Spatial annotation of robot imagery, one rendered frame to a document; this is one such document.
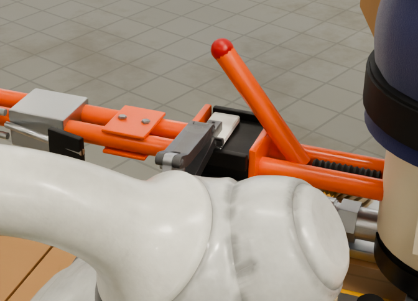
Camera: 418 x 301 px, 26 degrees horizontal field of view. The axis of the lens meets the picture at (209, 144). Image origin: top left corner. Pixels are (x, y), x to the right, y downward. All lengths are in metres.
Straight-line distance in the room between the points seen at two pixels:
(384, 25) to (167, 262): 0.35
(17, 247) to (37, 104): 0.97
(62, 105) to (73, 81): 2.94
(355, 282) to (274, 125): 0.20
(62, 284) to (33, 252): 1.28
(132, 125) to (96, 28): 3.53
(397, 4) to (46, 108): 0.43
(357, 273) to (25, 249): 1.09
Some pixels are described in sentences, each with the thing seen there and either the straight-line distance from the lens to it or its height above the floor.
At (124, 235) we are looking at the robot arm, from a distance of 0.55.
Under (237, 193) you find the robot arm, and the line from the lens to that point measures 0.58.
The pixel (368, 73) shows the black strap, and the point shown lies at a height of 1.33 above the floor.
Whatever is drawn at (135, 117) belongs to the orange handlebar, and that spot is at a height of 1.22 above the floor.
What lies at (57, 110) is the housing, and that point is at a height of 1.22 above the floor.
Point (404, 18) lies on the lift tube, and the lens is 0.78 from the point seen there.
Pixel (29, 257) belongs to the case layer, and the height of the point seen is 0.54.
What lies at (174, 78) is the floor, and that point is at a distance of 3.96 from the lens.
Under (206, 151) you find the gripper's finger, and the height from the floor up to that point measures 1.24.
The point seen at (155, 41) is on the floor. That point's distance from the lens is 4.34.
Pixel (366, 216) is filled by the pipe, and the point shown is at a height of 1.16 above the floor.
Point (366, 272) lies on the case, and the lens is 1.02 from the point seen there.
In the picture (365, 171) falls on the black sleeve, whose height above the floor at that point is 1.21.
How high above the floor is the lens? 1.68
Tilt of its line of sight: 29 degrees down
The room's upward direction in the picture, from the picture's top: straight up
